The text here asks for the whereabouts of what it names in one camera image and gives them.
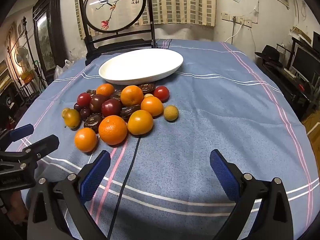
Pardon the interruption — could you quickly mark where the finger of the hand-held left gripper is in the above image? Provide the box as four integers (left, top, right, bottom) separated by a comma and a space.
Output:
0, 134, 60, 167
0, 124, 34, 151

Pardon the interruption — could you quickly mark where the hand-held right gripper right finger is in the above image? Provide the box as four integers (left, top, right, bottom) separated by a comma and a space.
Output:
209, 149, 294, 240

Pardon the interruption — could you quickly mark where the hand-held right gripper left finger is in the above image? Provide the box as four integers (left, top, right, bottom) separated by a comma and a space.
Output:
26, 150, 112, 240

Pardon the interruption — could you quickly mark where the yellow tomato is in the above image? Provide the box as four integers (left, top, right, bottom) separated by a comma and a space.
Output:
64, 109, 81, 129

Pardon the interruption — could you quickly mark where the orange tomato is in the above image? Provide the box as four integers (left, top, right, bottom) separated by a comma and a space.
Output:
127, 110, 154, 136
140, 96, 164, 117
74, 127, 98, 153

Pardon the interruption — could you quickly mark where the large mandarin orange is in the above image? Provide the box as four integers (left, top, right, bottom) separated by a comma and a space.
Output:
98, 115, 128, 146

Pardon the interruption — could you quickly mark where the red plum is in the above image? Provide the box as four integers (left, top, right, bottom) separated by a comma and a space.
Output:
101, 98, 122, 117

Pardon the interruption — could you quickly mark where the white oval plate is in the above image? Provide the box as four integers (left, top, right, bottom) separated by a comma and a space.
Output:
98, 49, 184, 86

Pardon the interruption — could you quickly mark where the person's left hand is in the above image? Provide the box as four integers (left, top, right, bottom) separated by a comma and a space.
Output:
5, 191, 28, 224

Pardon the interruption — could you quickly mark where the red cherry tomato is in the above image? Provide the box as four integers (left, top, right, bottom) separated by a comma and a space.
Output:
77, 92, 92, 107
153, 86, 170, 103

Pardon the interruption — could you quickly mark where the blue striped tablecloth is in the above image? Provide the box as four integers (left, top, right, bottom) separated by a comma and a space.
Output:
5, 39, 320, 240

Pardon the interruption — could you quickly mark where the dark purple tomato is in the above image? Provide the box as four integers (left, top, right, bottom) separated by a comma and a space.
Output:
89, 94, 108, 113

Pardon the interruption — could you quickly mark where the clear plastic bag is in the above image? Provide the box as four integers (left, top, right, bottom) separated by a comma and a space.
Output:
54, 59, 74, 80

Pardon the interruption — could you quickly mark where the standing fan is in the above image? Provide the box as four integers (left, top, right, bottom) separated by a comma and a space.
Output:
14, 45, 30, 68

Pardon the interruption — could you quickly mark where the small mandarin orange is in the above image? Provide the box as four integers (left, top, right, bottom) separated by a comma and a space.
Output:
120, 85, 144, 107
96, 83, 115, 97

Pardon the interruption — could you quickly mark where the black tripod stand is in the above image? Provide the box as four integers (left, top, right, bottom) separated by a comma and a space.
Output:
21, 16, 48, 90

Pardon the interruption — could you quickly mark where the dark framed cabinet mirror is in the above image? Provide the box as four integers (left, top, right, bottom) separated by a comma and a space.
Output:
32, 0, 68, 83

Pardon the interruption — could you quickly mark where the black side desk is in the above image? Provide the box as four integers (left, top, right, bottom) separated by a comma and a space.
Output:
257, 60, 320, 120

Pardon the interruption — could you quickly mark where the black hat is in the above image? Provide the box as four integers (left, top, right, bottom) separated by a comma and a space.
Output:
254, 44, 284, 67

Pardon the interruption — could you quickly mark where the computer monitor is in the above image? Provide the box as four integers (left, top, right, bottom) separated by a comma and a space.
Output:
291, 45, 320, 80

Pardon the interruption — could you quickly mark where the round embroidered bird screen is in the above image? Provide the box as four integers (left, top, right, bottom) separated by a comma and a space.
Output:
78, 0, 158, 67

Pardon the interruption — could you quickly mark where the checked beige curtain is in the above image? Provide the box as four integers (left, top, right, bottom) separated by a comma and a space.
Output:
74, 0, 217, 40

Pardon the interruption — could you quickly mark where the white power cable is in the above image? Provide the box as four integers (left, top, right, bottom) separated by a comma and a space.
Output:
224, 20, 244, 43

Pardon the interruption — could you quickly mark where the white wall power strip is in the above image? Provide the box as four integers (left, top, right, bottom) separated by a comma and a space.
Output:
232, 16, 252, 27

